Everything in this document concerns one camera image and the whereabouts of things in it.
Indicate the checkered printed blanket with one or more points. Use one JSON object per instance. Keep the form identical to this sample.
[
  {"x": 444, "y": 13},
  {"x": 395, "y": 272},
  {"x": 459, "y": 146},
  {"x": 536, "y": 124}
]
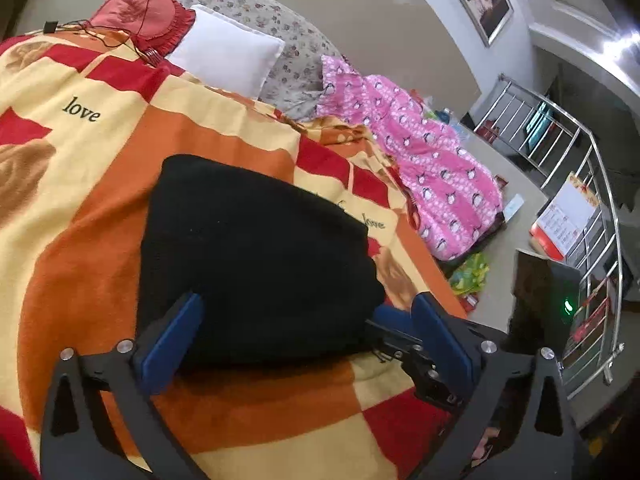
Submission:
[{"x": 75, "y": 200}]

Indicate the green toy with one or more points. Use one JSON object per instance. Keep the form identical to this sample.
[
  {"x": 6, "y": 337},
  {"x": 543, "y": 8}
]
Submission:
[{"x": 467, "y": 272}]

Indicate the black pants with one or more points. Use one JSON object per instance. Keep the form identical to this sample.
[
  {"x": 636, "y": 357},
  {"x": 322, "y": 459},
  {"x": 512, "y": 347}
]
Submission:
[{"x": 250, "y": 250}]

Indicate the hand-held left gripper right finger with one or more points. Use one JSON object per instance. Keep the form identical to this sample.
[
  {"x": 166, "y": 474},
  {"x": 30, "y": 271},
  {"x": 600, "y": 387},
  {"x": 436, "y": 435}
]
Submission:
[{"x": 445, "y": 345}]

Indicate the floral grey pillow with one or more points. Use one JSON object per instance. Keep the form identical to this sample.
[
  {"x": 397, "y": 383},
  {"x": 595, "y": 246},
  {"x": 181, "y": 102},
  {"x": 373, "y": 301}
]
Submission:
[{"x": 280, "y": 20}]

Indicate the red and white box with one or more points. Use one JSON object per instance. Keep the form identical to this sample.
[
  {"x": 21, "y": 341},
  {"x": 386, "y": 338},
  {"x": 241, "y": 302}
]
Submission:
[{"x": 560, "y": 220}]

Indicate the pink penguin print quilt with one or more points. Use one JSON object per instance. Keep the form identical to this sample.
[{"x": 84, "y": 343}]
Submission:
[{"x": 430, "y": 170}]

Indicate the red ruffled cushion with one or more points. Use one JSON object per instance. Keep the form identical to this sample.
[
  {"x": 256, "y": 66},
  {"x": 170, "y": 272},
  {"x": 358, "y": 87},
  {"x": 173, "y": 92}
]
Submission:
[{"x": 140, "y": 10}]

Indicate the white pillow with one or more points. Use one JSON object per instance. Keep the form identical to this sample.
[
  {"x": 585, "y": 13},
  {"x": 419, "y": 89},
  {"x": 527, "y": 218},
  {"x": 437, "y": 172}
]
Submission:
[{"x": 225, "y": 50}]

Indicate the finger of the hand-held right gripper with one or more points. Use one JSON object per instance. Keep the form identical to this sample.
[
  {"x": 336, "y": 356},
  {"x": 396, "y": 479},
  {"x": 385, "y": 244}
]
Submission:
[
  {"x": 430, "y": 380},
  {"x": 392, "y": 320}
]

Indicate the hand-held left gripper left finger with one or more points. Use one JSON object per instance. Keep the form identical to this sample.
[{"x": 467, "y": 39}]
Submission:
[{"x": 170, "y": 340}]

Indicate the stainless steel railing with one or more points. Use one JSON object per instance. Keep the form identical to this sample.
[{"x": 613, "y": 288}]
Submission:
[{"x": 525, "y": 89}]

